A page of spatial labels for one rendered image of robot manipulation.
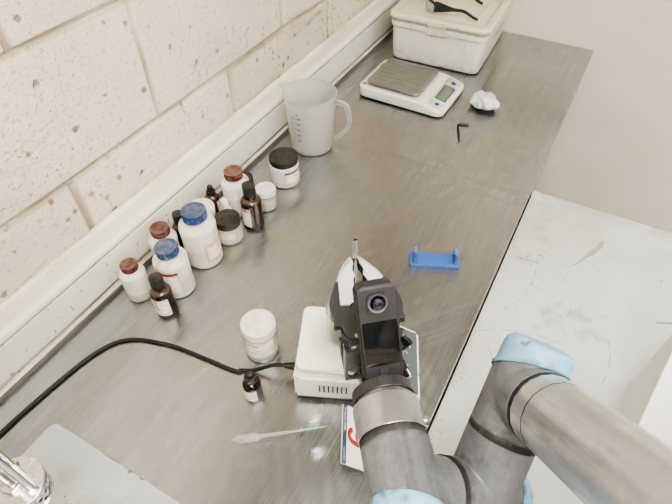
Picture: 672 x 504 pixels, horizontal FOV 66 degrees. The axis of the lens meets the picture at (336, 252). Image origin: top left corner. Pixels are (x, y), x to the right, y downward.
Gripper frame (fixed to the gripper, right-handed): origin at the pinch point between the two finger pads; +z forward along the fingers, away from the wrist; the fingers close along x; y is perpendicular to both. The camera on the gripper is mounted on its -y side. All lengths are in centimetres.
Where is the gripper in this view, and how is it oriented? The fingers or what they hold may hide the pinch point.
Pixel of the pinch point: (355, 261)
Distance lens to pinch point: 71.0
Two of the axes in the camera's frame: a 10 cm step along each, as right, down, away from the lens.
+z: -1.4, -7.1, 6.9
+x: 9.9, -1.1, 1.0
